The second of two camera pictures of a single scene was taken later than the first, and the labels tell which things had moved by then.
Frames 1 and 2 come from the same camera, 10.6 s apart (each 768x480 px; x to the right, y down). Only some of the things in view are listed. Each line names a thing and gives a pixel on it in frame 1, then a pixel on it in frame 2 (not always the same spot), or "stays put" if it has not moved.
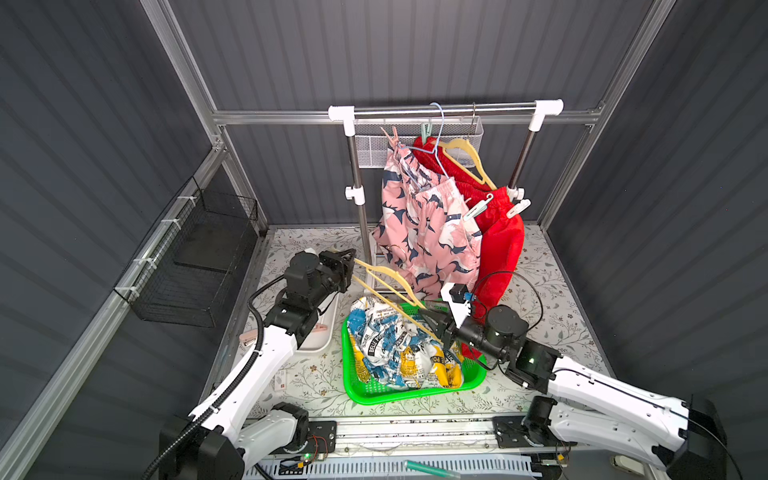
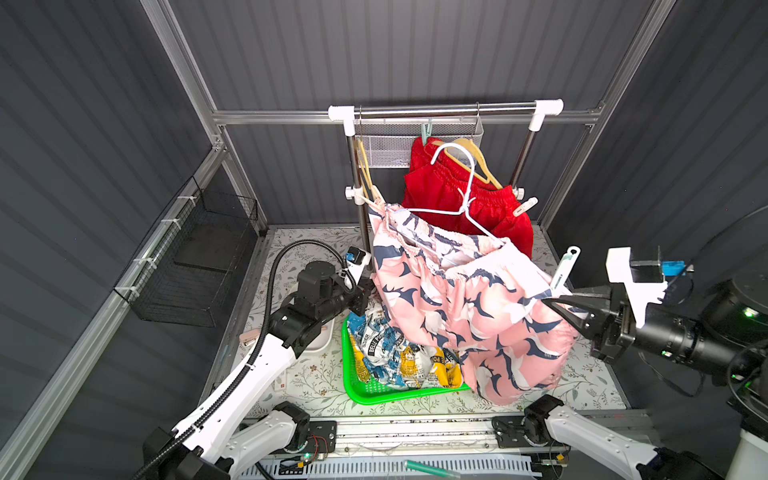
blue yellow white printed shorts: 394,349 stays put
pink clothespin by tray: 249,337 stays put
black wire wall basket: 181,274 stays put
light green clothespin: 479,208 -> 569,260
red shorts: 502,231 -> 447,186
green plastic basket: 378,394 stays put
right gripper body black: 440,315 -> 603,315
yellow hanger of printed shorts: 438,339 -> 365,170
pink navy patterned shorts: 426,228 -> 480,297
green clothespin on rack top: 424,135 stays put
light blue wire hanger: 434,151 -> 465,200
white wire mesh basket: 371,148 stays put
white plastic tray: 318,341 stays put
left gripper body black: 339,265 -> 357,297
